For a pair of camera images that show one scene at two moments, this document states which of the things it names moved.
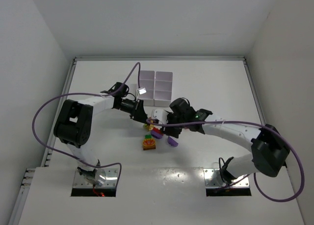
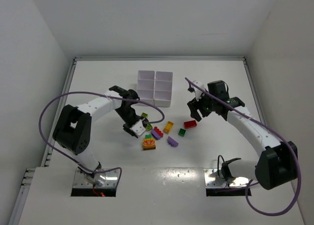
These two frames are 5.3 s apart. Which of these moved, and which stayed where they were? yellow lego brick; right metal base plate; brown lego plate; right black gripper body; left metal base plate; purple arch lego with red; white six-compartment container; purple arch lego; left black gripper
Moved: right black gripper body; yellow lego brick; left black gripper
Stayed: purple arch lego; right metal base plate; brown lego plate; left metal base plate; purple arch lego with red; white six-compartment container
